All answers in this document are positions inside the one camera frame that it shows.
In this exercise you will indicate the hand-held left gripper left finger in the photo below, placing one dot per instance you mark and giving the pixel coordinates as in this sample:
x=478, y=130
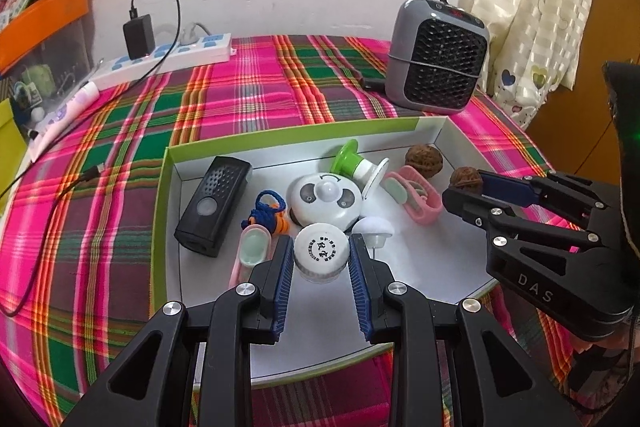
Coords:
x=282, y=287

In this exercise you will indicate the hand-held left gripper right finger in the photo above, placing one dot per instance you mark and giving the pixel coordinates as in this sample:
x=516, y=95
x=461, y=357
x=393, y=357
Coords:
x=360, y=287

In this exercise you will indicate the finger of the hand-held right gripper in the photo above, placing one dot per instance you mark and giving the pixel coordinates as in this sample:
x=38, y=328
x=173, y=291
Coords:
x=507, y=191
x=465, y=207

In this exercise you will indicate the brown walnut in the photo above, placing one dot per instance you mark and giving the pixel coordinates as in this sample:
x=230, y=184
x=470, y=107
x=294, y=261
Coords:
x=424, y=160
x=465, y=178

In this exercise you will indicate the pink looped clip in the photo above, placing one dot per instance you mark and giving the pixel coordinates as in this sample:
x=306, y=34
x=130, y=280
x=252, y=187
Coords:
x=420, y=207

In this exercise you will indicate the white lidded jar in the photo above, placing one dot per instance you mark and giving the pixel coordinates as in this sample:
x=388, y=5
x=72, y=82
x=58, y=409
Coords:
x=320, y=249

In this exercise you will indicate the small white mushroom light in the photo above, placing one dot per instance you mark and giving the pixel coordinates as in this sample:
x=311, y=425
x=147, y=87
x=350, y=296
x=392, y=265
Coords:
x=372, y=229

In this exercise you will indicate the green and white cardboard box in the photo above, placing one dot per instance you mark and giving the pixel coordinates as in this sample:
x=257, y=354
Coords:
x=430, y=257

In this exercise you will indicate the blue orange crochet toy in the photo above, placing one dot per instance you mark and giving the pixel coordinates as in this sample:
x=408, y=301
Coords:
x=267, y=207

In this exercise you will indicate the white round panda gadget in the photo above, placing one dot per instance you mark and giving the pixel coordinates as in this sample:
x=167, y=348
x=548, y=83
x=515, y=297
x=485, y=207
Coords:
x=325, y=199

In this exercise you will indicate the black rectangular doorbell device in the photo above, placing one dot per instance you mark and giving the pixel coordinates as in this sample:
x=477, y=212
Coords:
x=215, y=202

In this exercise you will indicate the green and white spool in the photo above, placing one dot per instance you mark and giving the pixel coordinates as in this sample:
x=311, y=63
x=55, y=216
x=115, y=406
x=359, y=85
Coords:
x=350, y=159

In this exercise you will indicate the person's right forearm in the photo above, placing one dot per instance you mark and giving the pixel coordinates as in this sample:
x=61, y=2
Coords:
x=610, y=367

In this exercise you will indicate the wooden cabinet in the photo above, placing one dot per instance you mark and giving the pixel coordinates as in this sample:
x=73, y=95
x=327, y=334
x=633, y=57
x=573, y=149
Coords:
x=575, y=132

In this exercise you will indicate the grey fan heater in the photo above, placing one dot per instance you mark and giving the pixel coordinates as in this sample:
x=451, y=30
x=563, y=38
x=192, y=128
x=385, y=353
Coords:
x=435, y=67

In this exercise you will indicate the black heater plug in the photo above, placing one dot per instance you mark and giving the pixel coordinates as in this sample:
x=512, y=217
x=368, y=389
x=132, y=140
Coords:
x=372, y=83

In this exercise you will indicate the cream heart print curtain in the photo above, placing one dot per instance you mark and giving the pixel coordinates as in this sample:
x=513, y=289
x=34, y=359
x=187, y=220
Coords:
x=535, y=7

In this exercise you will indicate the white blue power strip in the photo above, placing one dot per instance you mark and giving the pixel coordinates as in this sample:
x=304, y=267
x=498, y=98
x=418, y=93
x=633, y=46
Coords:
x=200, y=52

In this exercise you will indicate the white power plug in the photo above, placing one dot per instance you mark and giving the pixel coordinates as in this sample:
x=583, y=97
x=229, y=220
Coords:
x=189, y=38

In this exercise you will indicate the pink white tube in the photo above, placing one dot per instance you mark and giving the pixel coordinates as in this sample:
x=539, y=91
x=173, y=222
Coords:
x=65, y=117

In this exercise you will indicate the black charger adapter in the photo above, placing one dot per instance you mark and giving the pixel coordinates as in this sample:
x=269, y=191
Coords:
x=140, y=37

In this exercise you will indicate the yellow-green shoebox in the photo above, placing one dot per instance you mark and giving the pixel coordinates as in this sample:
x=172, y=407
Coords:
x=7, y=147

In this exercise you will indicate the clear plastic storage bin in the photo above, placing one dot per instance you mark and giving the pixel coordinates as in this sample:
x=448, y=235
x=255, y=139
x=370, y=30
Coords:
x=55, y=62

